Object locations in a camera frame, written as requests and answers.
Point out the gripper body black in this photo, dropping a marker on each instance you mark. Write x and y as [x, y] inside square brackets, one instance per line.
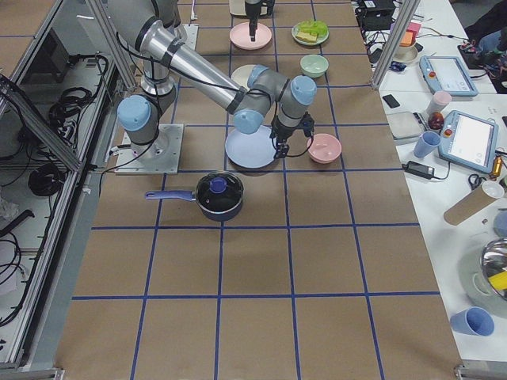
[282, 131]

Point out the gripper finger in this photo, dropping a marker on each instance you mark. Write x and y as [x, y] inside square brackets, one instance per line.
[281, 150]
[253, 29]

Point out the pink plate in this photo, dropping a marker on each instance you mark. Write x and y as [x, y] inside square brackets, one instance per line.
[240, 36]

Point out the blue plate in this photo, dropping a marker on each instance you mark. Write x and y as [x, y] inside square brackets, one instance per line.
[250, 151]

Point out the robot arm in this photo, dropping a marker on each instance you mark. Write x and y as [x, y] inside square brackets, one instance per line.
[149, 28]
[253, 9]

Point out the white toaster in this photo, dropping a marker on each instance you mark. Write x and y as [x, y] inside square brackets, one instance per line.
[237, 9]

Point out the pink bowl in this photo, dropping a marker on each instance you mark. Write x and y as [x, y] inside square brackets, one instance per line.
[324, 148]

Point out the bread slice on plate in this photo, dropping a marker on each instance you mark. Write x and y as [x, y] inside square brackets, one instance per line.
[306, 38]

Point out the cream white plate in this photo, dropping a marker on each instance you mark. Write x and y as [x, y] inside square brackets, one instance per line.
[242, 74]

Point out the green plate with food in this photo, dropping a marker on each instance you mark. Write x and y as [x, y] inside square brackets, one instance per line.
[320, 39]

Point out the lettuce leaf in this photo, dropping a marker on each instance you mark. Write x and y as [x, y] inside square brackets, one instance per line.
[315, 28]

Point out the green bowl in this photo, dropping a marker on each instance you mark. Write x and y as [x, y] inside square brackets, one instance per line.
[314, 66]

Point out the blue saucepan with lid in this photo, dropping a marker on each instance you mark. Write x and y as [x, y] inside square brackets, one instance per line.
[218, 194]

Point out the black phone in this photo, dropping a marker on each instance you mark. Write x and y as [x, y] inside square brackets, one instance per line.
[391, 101]

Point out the kitchen scale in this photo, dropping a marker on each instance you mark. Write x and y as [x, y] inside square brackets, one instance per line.
[405, 125]

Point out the black power adapter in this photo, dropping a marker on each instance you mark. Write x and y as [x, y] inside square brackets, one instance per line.
[419, 170]

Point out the blue cup far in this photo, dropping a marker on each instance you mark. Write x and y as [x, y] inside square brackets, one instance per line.
[426, 144]

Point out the blue cup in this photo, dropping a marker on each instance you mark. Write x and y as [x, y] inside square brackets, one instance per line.
[473, 321]
[426, 144]

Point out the bowl of foam cubes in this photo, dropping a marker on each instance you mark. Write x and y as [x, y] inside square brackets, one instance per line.
[407, 50]

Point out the brown bottle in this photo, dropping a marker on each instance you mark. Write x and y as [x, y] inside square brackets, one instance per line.
[436, 121]

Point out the pink cup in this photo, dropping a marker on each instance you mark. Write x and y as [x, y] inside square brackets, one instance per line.
[438, 102]

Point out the far teach pendant tablet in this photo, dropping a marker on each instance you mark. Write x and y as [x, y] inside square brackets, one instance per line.
[447, 73]

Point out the teach pendant tablet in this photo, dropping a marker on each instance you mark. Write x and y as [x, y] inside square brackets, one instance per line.
[447, 73]
[468, 141]

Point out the near teach pendant tablet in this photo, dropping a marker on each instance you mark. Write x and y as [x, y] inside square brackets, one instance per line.
[468, 141]

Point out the cardboard tube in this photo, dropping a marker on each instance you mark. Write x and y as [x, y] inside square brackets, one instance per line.
[484, 195]

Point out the steel mixing bowl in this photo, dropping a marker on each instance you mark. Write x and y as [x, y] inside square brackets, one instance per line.
[476, 269]

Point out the blue cup near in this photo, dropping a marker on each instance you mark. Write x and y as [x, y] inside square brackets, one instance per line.
[473, 321]

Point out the aluminium frame post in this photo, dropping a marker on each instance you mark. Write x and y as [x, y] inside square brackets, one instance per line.
[405, 14]

